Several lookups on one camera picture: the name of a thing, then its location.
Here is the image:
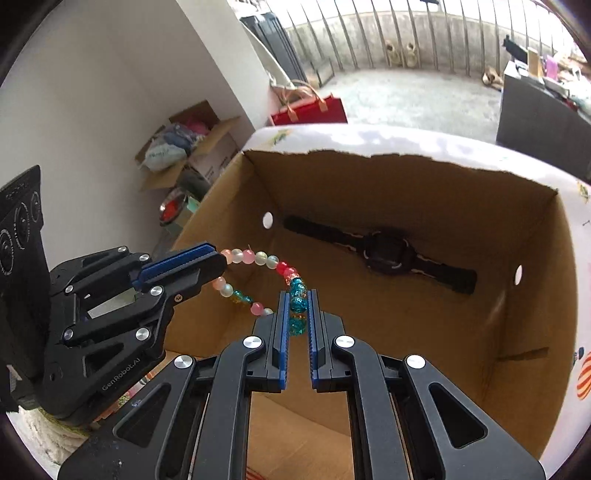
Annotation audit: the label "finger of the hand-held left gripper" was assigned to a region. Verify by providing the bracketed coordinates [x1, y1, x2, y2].
[50, 241, 221, 297]
[61, 254, 228, 352]

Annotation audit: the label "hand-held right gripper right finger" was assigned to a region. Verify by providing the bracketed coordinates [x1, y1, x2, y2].
[307, 290, 546, 480]

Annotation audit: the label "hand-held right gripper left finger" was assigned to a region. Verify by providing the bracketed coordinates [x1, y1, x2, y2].
[58, 291, 291, 480]

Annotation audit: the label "multicoloured glass bead bracelet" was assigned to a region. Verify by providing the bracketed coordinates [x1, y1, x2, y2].
[213, 248, 309, 337]

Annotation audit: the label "brown cardboard box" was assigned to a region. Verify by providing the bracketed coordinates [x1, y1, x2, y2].
[152, 150, 580, 480]

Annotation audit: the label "red and green container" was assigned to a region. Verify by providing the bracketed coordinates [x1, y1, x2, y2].
[159, 187, 205, 227]

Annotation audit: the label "plastic bag of clothes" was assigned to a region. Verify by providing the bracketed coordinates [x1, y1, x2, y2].
[143, 122, 220, 172]

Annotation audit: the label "black wristwatch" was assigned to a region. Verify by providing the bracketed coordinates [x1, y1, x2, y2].
[283, 215, 478, 295]

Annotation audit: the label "open cardboard box of clothes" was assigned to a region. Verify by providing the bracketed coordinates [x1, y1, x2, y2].
[135, 100, 241, 192]

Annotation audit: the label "red gift bag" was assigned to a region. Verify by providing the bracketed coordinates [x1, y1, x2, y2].
[269, 80, 348, 126]

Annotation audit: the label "black folded panels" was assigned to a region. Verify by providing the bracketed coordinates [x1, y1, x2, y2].
[240, 14, 334, 86]

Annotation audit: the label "grey cabinet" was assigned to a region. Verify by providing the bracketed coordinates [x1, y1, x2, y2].
[496, 62, 591, 158]

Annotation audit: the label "metal balcony railing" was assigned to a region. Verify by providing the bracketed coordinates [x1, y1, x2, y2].
[277, 0, 573, 77]

